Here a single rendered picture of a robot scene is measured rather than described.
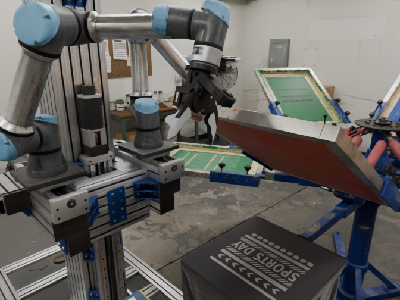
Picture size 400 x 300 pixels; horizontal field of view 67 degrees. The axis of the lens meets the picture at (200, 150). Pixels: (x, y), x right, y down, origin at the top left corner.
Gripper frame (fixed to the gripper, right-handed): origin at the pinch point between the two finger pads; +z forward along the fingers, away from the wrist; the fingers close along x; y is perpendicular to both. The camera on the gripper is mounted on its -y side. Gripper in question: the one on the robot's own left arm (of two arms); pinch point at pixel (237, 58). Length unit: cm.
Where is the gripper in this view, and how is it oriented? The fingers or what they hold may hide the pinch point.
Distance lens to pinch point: 183.1
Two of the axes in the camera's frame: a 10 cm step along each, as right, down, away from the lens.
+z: 9.3, -1.1, 3.5
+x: 3.6, 4.2, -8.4
